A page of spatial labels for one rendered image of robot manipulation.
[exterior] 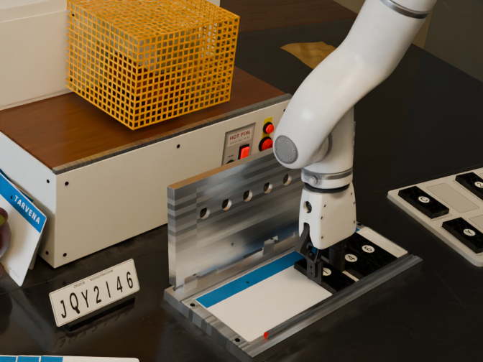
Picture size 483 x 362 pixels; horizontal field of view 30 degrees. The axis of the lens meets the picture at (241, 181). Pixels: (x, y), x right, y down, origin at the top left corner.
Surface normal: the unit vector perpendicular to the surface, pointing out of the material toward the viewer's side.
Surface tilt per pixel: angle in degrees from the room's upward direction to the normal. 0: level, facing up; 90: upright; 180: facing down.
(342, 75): 44
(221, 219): 81
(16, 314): 0
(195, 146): 90
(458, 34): 90
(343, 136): 77
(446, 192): 0
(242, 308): 0
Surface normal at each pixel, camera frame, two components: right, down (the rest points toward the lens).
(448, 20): -0.83, 0.19
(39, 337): 0.12, -0.86
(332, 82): -0.21, -0.30
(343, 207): 0.70, 0.25
